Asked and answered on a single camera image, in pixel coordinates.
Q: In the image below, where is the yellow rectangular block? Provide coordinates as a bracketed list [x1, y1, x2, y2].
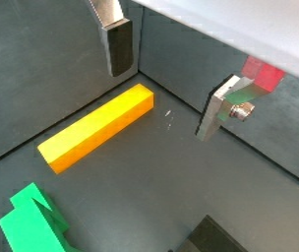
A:
[38, 84, 155, 174]

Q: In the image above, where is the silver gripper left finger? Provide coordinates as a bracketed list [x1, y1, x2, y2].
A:
[87, 0, 134, 77]

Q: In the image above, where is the green stepped block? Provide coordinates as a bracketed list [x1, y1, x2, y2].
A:
[0, 183, 82, 252]

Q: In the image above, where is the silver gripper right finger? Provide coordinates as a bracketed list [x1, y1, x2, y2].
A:
[195, 75, 269, 141]

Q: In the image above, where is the black rectangular block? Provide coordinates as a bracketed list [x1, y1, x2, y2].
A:
[175, 216, 249, 252]

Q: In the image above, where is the red board with slots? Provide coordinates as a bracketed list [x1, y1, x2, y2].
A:
[242, 56, 285, 93]

